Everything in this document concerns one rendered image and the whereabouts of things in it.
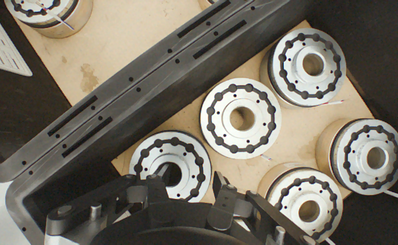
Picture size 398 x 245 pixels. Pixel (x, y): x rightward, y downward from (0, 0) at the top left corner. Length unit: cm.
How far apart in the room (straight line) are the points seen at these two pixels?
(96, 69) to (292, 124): 30
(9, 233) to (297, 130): 47
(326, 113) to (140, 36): 30
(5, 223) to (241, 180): 37
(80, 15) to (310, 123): 37
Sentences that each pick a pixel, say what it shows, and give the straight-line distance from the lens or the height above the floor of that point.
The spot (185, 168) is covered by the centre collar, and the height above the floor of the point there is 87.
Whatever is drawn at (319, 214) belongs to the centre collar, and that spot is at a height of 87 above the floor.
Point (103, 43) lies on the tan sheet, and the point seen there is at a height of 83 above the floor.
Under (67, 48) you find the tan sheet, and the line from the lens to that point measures 30.
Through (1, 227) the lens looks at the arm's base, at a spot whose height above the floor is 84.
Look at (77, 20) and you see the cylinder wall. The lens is 29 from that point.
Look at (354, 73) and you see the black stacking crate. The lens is 30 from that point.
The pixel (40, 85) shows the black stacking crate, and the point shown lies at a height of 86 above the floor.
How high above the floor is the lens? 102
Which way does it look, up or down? 89 degrees down
